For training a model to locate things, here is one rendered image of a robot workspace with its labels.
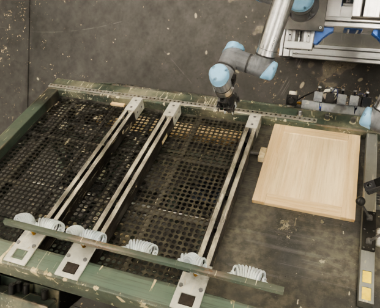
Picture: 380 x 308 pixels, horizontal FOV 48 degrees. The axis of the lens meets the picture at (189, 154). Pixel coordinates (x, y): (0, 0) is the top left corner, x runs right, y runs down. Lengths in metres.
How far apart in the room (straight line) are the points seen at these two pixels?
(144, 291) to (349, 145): 1.25
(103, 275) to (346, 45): 2.12
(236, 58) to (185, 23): 1.78
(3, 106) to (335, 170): 3.11
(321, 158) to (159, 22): 1.86
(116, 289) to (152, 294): 0.13
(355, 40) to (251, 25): 0.76
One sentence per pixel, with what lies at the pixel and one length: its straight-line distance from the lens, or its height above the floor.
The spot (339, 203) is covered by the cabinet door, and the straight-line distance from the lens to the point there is 1.97.
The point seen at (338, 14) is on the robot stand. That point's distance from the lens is 2.28.
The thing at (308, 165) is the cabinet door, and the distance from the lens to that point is 2.11.
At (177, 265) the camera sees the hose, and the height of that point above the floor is 1.96.
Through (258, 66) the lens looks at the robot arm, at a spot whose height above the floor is 1.58.
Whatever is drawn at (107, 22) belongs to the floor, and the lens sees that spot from 3.68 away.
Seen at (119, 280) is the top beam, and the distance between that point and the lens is 1.64.
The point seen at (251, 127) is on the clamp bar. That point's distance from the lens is 2.22.
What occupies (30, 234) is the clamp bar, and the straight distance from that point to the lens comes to 1.88.
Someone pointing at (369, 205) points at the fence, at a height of 1.31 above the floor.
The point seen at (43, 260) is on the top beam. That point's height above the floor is 1.90.
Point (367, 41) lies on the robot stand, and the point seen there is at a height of 0.21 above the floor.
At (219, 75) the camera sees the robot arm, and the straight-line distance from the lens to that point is 1.61.
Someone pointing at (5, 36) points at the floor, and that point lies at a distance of 4.25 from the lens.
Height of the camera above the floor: 3.20
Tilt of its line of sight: 70 degrees down
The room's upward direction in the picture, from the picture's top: 116 degrees counter-clockwise
